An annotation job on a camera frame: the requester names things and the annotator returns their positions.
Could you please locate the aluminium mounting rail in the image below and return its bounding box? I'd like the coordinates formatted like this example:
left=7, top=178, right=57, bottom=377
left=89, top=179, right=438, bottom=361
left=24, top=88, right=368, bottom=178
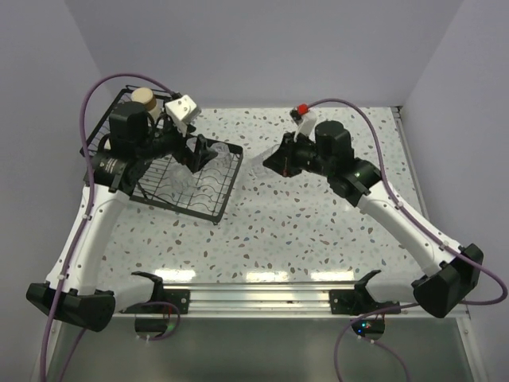
left=115, top=283, right=468, bottom=318

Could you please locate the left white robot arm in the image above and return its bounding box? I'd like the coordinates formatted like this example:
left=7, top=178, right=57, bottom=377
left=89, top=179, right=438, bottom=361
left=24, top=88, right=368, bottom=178
left=26, top=95, right=217, bottom=332

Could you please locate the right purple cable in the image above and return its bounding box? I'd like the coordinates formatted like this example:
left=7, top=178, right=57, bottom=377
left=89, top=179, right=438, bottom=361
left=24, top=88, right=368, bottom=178
left=308, top=97, right=508, bottom=382

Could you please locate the black wire dish rack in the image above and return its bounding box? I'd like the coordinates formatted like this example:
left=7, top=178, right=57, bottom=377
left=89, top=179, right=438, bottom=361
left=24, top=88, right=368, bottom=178
left=80, top=84, right=244, bottom=227

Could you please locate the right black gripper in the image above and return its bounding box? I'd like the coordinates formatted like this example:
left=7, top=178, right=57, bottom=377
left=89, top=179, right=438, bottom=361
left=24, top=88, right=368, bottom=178
left=264, top=131, right=334, bottom=177

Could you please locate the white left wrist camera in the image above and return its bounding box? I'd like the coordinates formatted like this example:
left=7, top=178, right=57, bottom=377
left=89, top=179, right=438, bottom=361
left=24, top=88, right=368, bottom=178
left=164, top=95, right=201, bottom=136

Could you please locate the purple cable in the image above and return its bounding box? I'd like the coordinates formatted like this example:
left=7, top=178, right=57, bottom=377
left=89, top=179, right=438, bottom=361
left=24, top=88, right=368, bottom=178
left=37, top=72, right=182, bottom=382
left=308, top=97, right=508, bottom=382

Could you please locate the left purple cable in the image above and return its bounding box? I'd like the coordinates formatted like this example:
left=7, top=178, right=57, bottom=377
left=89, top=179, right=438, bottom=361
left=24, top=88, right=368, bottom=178
left=37, top=72, right=182, bottom=382

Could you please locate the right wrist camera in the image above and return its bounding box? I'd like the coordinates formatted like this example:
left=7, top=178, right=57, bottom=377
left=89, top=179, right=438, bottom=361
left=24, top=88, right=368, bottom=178
left=289, top=103, right=317, bottom=142

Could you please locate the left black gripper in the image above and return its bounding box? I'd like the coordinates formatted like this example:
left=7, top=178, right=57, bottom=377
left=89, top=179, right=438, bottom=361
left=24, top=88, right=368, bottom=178
left=135, top=115, right=217, bottom=172

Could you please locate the beige cup far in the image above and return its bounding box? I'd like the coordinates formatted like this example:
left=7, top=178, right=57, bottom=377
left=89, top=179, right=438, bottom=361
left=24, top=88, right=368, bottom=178
left=130, top=88, right=161, bottom=120

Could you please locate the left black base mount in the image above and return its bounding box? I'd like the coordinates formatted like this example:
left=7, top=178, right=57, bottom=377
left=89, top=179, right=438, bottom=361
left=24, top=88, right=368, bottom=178
left=122, top=289, right=190, bottom=315

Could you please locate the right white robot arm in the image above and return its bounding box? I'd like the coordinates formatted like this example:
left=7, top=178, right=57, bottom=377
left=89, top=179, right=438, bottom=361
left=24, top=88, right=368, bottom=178
left=262, top=121, right=484, bottom=318

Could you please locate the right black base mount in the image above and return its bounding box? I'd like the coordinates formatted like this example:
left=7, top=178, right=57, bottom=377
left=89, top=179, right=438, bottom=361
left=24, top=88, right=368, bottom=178
left=328, top=289, right=401, bottom=316

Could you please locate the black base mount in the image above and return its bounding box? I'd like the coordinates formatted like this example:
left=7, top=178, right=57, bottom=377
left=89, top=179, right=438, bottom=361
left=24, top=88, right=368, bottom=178
left=328, top=289, right=401, bottom=316
left=122, top=289, right=190, bottom=315

